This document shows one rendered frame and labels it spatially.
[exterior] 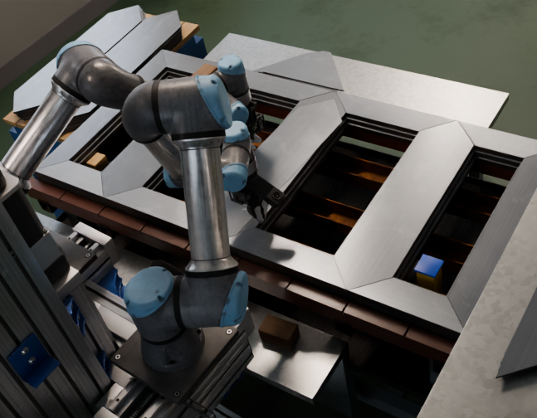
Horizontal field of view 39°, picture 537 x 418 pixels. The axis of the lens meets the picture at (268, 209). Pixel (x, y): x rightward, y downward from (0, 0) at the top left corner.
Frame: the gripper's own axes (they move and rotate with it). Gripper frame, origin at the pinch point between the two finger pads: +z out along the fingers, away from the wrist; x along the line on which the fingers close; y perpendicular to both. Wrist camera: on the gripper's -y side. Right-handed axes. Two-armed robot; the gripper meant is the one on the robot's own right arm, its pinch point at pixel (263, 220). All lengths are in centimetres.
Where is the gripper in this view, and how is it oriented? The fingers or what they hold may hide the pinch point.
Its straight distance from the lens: 224.8
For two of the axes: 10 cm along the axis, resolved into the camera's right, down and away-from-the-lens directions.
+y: -8.3, -2.8, 4.8
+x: -5.3, 6.7, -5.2
